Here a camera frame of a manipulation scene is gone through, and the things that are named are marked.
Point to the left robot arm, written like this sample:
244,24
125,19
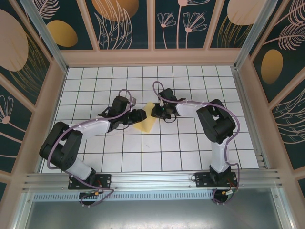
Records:
93,130

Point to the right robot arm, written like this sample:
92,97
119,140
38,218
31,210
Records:
219,157

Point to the small controller board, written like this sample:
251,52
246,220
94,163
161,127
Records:
89,193
228,192

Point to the grey metal panel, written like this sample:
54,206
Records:
152,214

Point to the long aluminium mounting rail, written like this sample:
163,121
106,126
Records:
152,180

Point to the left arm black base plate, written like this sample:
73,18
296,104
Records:
104,180

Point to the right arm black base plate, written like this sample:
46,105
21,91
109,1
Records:
202,180

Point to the aluminium side rail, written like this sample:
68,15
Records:
250,119

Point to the aluminium frame post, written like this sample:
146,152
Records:
253,35
48,41

